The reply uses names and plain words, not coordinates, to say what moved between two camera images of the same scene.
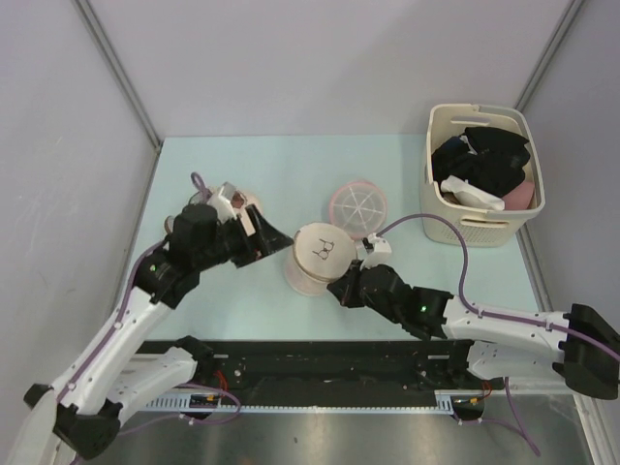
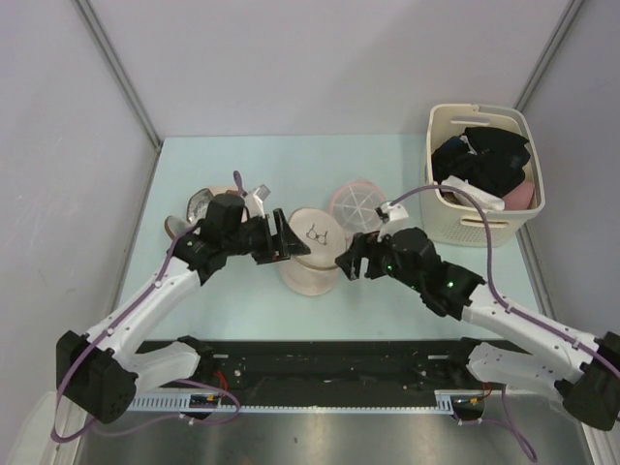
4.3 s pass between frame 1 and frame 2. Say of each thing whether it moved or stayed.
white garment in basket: stayed
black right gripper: moved
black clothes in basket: stayed
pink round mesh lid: stayed
